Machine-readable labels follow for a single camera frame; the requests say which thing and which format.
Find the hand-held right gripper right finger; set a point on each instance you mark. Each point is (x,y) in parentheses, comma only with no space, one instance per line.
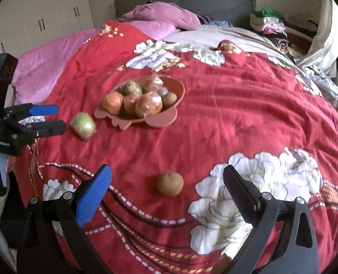
(240,194)

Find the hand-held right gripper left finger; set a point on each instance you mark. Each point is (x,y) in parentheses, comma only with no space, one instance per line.
(95,197)

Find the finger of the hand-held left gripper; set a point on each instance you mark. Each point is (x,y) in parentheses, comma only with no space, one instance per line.
(50,128)
(43,110)

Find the plastic-wrapped green citrus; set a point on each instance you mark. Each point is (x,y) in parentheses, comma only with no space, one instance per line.
(130,88)
(83,126)

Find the brown kiwi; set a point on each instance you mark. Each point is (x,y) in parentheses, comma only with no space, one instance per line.
(170,184)
(169,99)

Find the pink scalloped bowl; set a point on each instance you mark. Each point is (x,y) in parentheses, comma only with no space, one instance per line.
(160,120)

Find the pink duvet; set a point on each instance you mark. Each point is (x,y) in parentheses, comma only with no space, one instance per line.
(43,62)

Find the red floral blanket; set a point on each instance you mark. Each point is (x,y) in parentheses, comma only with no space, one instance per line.
(229,114)

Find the white wardrobe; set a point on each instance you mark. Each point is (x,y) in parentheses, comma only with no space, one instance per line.
(43,8)

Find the grey white crumpled cloth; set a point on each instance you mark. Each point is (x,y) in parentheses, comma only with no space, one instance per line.
(320,82)

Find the pink pillow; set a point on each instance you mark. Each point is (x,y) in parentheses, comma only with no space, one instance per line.
(154,29)

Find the red embroidered cushion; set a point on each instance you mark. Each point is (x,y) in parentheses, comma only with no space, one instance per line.
(229,48)

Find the crumpled pink quilt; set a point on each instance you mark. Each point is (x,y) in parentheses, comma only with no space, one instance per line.
(169,12)

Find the beige bed sheet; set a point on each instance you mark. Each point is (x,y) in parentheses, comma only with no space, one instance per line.
(214,35)

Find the pile of folded clothes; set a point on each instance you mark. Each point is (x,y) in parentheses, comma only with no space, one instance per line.
(271,27)

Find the blue striped cloth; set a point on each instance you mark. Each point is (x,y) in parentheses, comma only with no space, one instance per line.
(214,21)

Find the white curtain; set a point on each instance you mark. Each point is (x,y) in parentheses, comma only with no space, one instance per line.
(325,34)

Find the grey headboard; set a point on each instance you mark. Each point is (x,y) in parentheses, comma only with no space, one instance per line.
(214,2)

